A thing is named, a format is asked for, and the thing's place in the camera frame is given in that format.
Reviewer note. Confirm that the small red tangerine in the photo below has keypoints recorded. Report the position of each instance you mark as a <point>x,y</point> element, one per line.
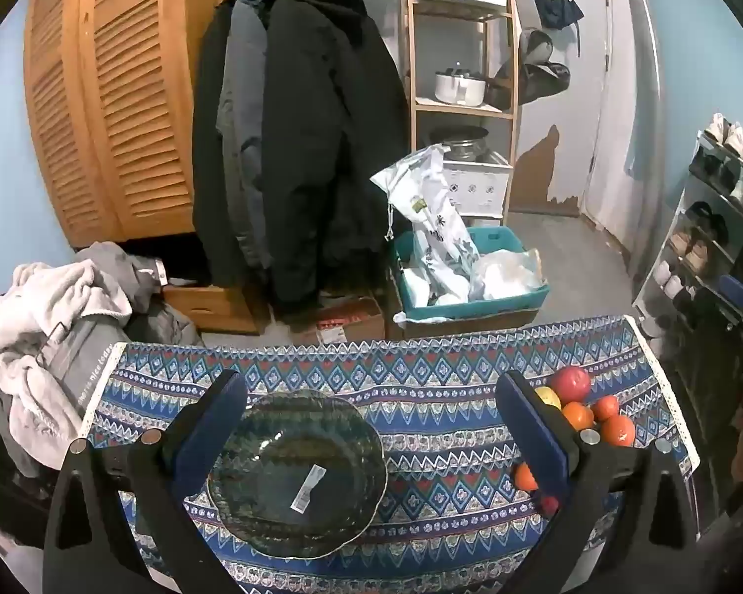
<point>605,408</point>

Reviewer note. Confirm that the cardboard box with red label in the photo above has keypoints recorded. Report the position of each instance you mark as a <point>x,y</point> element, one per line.
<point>347,325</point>

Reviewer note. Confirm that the orange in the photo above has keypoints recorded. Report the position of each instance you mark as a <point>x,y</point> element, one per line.
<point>578,416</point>
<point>618,430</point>

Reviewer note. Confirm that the blue patterned tablecloth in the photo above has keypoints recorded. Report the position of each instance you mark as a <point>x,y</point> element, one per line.
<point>433,383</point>

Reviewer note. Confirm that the white printed box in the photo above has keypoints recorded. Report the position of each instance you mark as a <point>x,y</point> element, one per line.
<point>480,189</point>

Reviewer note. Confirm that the metal shoe rack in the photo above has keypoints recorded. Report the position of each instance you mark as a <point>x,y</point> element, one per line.
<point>687,198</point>

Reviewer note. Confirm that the pile of clothes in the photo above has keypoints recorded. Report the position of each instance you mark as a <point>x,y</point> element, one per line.
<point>43,309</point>

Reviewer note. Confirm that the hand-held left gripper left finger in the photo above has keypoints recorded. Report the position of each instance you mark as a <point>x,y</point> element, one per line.
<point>213,424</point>

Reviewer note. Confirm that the dark grey jacket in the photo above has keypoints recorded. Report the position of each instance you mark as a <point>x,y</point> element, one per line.
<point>161,325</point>

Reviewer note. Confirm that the clear plastic bag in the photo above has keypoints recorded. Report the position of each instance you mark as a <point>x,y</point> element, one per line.
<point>504,272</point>

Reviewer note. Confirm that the black coat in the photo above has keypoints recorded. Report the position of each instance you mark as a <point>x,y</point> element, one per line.
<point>322,136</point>

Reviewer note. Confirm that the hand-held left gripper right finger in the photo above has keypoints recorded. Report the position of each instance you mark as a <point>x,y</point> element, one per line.
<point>532,430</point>

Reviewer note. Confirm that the white door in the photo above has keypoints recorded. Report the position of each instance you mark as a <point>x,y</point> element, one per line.
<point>619,105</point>

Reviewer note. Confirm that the wooden drawer box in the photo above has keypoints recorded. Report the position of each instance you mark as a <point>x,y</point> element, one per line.
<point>210,309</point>

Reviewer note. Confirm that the white printed bag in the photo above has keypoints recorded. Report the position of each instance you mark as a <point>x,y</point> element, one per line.
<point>427,210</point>

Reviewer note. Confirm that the grey coat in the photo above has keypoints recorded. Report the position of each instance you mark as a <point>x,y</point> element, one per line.
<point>241,136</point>

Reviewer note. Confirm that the grey printed bag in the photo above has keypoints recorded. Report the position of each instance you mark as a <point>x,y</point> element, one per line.
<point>80,359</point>

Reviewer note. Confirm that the wooden shelf rack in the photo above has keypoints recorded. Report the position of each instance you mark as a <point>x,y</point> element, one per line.
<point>514,74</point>

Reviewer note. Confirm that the red apple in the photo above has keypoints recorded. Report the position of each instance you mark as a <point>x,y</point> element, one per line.
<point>571,383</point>
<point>550,505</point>

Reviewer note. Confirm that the yellow apple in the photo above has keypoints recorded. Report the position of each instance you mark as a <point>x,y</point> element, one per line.
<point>548,397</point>

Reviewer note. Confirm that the dark blue umbrella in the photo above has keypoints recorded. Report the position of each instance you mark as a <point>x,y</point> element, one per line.
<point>560,9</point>

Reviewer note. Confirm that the wooden louvered wardrobe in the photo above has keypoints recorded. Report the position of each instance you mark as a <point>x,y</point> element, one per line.
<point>117,105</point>

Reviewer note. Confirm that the grey hanging bag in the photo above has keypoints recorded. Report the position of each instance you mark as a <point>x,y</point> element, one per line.
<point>537,48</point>

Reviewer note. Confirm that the steel pot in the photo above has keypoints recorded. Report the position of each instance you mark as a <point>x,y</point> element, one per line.
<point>461,141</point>

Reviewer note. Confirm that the white rice cooker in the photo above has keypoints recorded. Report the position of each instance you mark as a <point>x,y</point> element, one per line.
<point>458,88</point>

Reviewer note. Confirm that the small orange tangerine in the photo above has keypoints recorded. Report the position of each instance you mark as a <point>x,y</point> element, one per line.
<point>525,477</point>

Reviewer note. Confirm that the black hanging bag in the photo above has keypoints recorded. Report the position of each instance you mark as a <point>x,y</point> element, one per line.
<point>532,83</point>

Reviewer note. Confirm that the dark glass bowl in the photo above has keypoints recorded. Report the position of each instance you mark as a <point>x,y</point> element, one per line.
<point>297,445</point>

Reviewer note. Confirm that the rows of shoes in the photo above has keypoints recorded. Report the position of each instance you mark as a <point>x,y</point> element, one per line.
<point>696,253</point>

